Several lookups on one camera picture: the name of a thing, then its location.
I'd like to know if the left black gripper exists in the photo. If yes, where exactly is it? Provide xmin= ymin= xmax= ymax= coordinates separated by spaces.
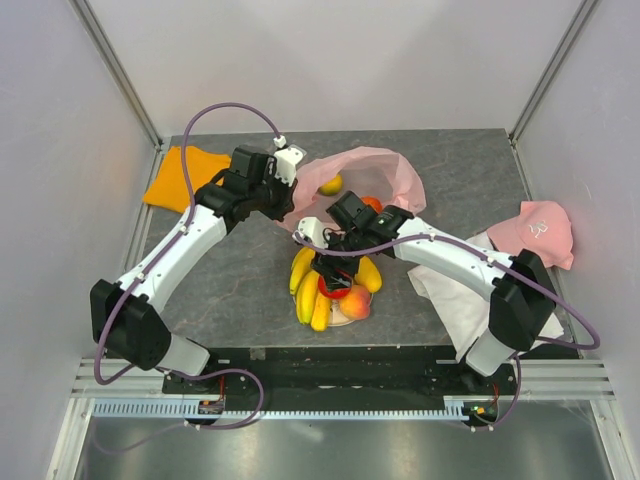
xmin=248 ymin=167 xmax=298 ymax=223

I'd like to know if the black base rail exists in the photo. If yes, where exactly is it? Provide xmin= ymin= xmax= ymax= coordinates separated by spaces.
xmin=162 ymin=344 xmax=519 ymax=401

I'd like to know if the white folded cloth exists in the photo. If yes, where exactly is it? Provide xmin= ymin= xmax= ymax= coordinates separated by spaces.
xmin=407 ymin=232 xmax=565 ymax=354

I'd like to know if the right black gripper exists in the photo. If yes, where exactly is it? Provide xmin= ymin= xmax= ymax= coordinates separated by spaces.
xmin=310 ymin=228 xmax=367 ymax=291

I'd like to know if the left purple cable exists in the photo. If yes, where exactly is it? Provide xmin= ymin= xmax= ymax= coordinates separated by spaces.
xmin=94 ymin=102 xmax=286 ymax=386

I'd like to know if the red tomato fruit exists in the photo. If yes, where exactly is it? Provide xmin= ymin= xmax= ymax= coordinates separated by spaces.
xmin=318 ymin=272 xmax=353 ymax=300

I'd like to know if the small yellow round fruit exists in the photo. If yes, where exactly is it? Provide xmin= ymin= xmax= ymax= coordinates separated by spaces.
xmin=318 ymin=174 xmax=344 ymax=197

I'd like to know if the orange folded cloth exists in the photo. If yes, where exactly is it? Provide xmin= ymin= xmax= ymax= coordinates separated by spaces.
xmin=142 ymin=146 xmax=231 ymax=214

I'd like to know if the beige and blue plate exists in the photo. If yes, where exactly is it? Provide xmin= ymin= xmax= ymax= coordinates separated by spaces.
xmin=294 ymin=285 xmax=372 ymax=332

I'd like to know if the slotted cable duct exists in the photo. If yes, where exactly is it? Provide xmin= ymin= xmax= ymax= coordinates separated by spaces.
xmin=92 ymin=398 xmax=477 ymax=422

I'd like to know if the pink peach plastic bag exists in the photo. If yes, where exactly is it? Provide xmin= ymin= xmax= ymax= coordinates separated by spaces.
xmin=278 ymin=147 xmax=427 ymax=232

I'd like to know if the yellow banana bunch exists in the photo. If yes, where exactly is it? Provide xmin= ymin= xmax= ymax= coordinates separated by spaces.
xmin=289 ymin=247 xmax=316 ymax=295
xmin=296 ymin=270 xmax=319 ymax=325

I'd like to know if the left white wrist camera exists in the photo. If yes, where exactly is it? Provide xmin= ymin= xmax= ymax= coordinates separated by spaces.
xmin=273 ymin=135 xmax=307 ymax=187

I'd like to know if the peach fruit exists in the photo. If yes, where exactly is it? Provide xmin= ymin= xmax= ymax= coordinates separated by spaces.
xmin=339 ymin=285 xmax=371 ymax=321

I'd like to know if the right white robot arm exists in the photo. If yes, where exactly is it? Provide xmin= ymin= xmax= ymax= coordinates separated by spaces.
xmin=295 ymin=191 xmax=557 ymax=394

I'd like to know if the yellow mango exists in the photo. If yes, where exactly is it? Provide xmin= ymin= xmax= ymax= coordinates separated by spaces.
xmin=310 ymin=293 xmax=332 ymax=332
xmin=355 ymin=256 xmax=383 ymax=294

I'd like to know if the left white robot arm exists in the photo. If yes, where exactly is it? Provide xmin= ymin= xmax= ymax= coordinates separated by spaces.
xmin=90 ymin=146 xmax=305 ymax=393

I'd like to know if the pink cap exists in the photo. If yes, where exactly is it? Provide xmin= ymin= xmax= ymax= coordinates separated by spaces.
xmin=487 ymin=201 xmax=574 ymax=270

